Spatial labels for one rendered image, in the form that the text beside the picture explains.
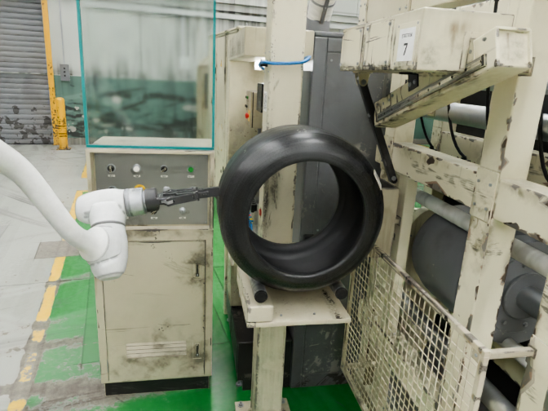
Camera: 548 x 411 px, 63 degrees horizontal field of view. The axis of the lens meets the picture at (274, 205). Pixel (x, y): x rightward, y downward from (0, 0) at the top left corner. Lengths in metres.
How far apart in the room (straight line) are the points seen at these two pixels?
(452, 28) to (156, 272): 1.61
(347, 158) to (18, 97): 9.43
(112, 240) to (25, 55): 9.16
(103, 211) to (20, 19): 9.18
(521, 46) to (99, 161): 1.65
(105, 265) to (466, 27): 1.15
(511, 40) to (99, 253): 1.19
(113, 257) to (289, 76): 0.90
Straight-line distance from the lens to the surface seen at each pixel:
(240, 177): 1.38
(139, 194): 1.46
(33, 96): 10.44
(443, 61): 1.24
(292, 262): 1.74
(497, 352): 1.29
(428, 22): 1.22
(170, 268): 2.20
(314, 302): 1.71
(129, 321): 2.34
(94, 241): 1.37
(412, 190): 1.90
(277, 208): 1.80
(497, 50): 1.19
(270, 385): 2.19
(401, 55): 1.28
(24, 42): 10.44
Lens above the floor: 1.61
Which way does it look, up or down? 16 degrees down
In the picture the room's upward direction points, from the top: 3 degrees clockwise
